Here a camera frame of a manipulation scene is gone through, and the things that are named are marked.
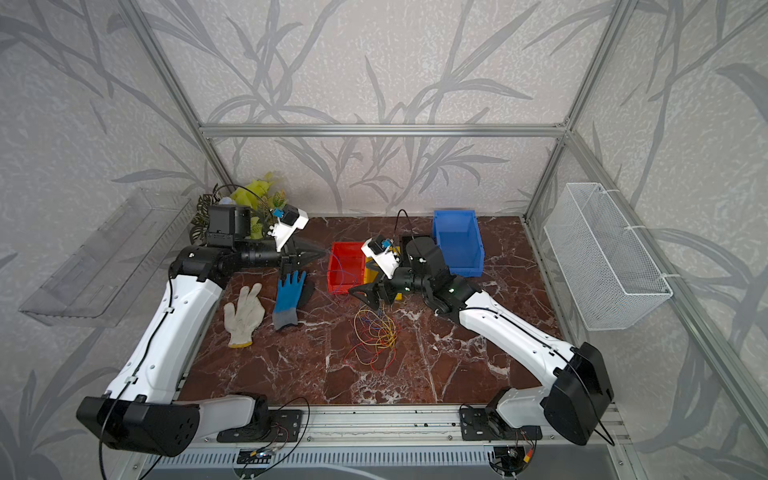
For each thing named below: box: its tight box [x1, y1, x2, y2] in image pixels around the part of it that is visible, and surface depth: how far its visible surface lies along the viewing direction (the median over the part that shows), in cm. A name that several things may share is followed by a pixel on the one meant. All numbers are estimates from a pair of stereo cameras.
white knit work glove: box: [223, 283, 265, 349], surface depth 92 cm
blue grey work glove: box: [272, 270, 306, 330], surface depth 96 cm
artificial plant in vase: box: [190, 173, 287, 246], surface depth 57 cm
